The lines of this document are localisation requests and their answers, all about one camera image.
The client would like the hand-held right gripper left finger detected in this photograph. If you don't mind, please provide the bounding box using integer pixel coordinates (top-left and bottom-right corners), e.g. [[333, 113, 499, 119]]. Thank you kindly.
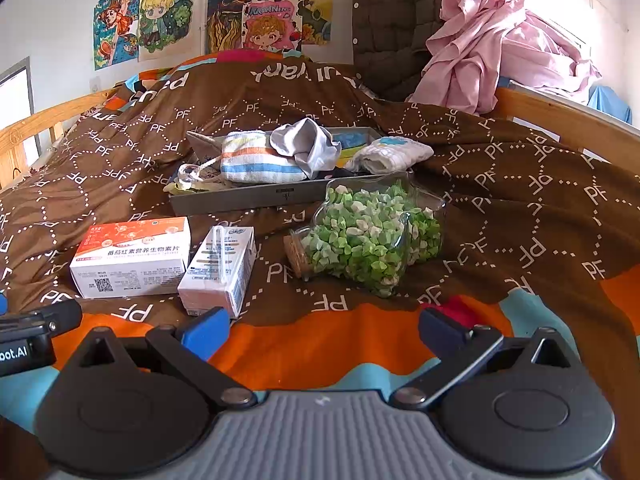
[[67, 306, 258, 407]]

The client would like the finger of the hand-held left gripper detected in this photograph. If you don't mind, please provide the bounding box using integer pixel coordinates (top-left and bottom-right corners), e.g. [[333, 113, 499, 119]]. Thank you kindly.
[[0, 300, 84, 336]]

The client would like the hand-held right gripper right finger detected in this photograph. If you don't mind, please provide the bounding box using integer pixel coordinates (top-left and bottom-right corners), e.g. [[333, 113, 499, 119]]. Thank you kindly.
[[390, 307, 588, 408]]

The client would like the grey tray with cartoon picture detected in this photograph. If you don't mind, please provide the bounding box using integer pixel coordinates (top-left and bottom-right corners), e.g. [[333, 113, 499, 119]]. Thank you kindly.
[[169, 126, 416, 217]]

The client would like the white cloth with blue print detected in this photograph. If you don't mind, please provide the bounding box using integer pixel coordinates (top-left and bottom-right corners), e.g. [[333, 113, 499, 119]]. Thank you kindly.
[[344, 136, 435, 175]]

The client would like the striped towel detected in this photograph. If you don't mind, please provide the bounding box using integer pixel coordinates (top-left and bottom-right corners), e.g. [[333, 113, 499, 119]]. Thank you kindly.
[[220, 131, 314, 185]]

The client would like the grey face mask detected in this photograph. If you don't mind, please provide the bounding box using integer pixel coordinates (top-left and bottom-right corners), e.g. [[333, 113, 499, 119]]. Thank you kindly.
[[270, 119, 344, 181]]

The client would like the small drink carton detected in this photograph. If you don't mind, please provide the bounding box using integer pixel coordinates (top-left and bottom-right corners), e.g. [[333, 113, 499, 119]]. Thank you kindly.
[[177, 225, 259, 319]]

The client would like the orange and white box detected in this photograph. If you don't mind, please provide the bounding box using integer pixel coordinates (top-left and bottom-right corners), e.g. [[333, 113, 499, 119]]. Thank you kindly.
[[69, 216, 192, 300]]

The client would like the glass jar of green stars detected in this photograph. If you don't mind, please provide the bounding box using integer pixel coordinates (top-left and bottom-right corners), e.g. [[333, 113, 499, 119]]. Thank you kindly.
[[283, 172, 446, 299]]

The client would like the brown printed blanket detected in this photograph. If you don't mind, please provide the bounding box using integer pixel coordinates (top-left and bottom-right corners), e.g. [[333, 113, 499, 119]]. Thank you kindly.
[[0, 50, 640, 436]]

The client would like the pink cloth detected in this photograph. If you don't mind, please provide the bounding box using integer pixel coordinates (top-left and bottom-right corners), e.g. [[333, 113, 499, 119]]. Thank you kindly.
[[407, 0, 604, 116]]

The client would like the light blue cloth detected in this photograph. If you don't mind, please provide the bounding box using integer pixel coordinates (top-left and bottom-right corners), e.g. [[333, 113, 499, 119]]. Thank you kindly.
[[587, 85, 634, 124]]

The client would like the brown quilted jacket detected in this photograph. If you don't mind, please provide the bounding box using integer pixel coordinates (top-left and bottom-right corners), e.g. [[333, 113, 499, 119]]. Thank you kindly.
[[350, 0, 506, 104]]

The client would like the wooden bed frame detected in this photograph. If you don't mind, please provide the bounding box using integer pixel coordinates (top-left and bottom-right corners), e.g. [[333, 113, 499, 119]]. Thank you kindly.
[[0, 86, 640, 192]]

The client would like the grey window frame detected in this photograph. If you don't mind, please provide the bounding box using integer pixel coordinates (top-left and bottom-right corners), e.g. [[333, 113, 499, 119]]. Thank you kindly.
[[0, 57, 36, 132]]

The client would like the orange-haired girl wall poster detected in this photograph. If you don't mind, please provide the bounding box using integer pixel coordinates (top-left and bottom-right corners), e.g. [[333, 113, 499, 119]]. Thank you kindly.
[[94, 0, 141, 71]]

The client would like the pink girl wall poster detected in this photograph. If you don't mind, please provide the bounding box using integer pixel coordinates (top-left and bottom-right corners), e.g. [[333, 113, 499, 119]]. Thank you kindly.
[[242, 0, 304, 54]]

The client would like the underwater fish wall poster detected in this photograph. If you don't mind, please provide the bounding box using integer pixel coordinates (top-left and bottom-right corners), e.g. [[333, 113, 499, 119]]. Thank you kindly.
[[207, 0, 334, 54]]

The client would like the blond boy wall poster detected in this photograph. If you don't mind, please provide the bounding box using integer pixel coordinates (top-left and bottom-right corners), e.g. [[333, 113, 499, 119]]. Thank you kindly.
[[137, 0, 199, 61]]

